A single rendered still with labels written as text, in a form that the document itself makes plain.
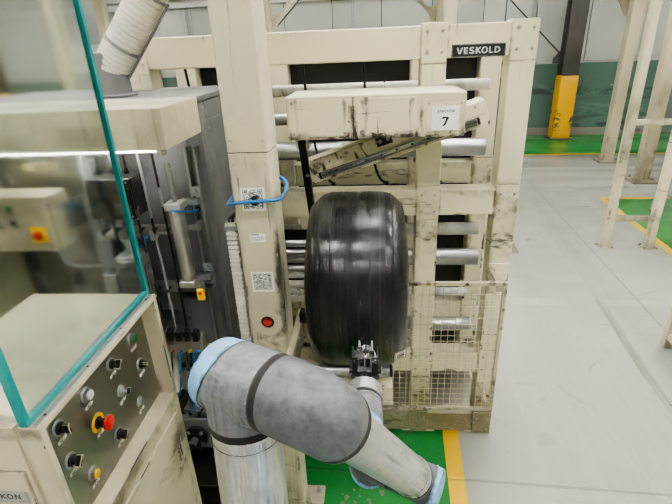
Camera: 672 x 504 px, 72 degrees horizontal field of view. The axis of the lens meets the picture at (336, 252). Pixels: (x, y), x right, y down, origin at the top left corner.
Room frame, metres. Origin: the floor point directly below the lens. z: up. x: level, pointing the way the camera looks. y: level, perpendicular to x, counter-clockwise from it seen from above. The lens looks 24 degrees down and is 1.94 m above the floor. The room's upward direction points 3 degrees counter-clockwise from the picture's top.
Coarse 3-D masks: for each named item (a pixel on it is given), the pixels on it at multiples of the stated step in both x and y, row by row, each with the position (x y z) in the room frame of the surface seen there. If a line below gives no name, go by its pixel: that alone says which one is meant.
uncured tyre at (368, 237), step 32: (352, 192) 1.50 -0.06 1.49; (384, 192) 1.49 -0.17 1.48; (320, 224) 1.32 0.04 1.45; (352, 224) 1.30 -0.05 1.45; (384, 224) 1.29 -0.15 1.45; (320, 256) 1.23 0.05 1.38; (352, 256) 1.22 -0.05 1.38; (384, 256) 1.21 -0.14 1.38; (320, 288) 1.19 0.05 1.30; (352, 288) 1.17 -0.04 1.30; (384, 288) 1.17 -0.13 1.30; (320, 320) 1.17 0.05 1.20; (352, 320) 1.15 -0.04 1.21; (384, 320) 1.15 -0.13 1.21; (320, 352) 1.20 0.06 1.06; (384, 352) 1.17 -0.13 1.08
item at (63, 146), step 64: (0, 0) 1.00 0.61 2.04; (64, 0) 1.20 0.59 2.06; (0, 64) 0.95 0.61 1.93; (64, 64) 1.14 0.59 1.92; (0, 128) 0.90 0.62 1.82; (64, 128) 1.08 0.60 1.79; (0, 192) 0.85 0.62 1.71; (64, 192) 1.02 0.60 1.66; (0, 256) 0.80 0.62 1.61; (64, 256) 0.96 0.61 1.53; (128, 256) 1.21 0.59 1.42; (0, 320) 0.75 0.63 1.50; (64, 320) 0.90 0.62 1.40; (64, 384) 0.83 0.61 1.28
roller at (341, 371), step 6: (324, 366) 1.31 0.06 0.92; (330, 366) 1.31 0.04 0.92; (336, 366) 1.31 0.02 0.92; (342, 366) 1.31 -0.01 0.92; (348, 366) 1.31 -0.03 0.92; (384, 366) 1.30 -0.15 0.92; (390, 366) 1.30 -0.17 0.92; (336, 372) 1.30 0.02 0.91; (342, 372) 1.30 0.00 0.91; (348, 372) 1.29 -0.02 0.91; (384, 372) 1.28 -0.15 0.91; (390, 372) 1.28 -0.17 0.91
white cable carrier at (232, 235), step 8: (232, 224) 1.41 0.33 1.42; (232, 232) 1.41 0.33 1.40; (232, 240) 1.42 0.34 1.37; (232, 248) 1.41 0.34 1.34; (232, 256) 1.41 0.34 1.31; (240, 256) 1.46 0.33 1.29; (232, 264) 1.41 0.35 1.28; (240, 264) 1.42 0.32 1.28; (232, 272) 1.42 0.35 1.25; (240, 272) 1.41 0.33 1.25; (240, 280) 1.41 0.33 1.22; (240, 288) 1.41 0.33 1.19; (240, 296) 1.41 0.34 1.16; (240, 304) 1.41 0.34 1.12; (240, 312) 1.41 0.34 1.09; (248, 312) 1.45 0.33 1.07; (240, 320) 1.41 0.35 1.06; (248, 320) 1.42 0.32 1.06; (240, 328) 1.42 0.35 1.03; (248, 328) 1.41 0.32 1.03; (248, 336) 1.41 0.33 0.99
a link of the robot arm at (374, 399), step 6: (360, 390) 0.89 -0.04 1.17; (366, 390) 0.89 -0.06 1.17; (372, 390) 0.90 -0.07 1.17; (366, 396) 0.87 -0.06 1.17; (372, 396) 0.88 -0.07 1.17; (378, 396) 0.89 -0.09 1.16; (372, 402) 0.85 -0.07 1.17; (378, 402) 0.87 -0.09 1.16; (372, 408) 0.83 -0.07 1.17; (378, 408) 0.85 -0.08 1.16; (372, 414) 0.82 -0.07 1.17; (378, 414) 0.83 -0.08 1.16; (378, 420) 0.81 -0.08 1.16
